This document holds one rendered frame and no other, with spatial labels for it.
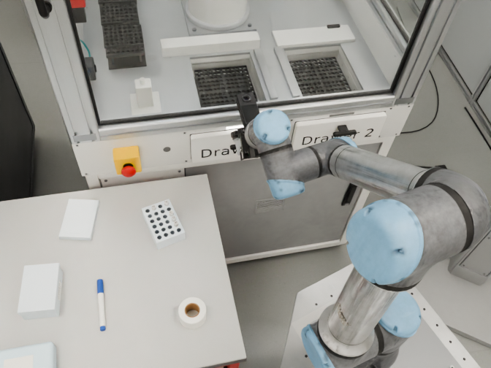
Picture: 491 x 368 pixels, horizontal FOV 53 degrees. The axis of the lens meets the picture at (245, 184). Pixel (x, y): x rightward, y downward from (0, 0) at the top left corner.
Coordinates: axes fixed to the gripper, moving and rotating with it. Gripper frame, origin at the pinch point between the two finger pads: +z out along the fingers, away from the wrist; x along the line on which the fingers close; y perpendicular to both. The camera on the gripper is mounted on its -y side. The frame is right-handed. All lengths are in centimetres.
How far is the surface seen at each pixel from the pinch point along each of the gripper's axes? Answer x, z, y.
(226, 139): -4.0, 6.9, -0.2
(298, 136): 18.3, 9.1, 1.3
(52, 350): -55, -12, 46
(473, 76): 164, 125, -31
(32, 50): -88, 177, -85
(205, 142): -10.2, 7.0, -0.1
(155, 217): -27.4, 6.6, 19.1
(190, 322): -22, -12, 45
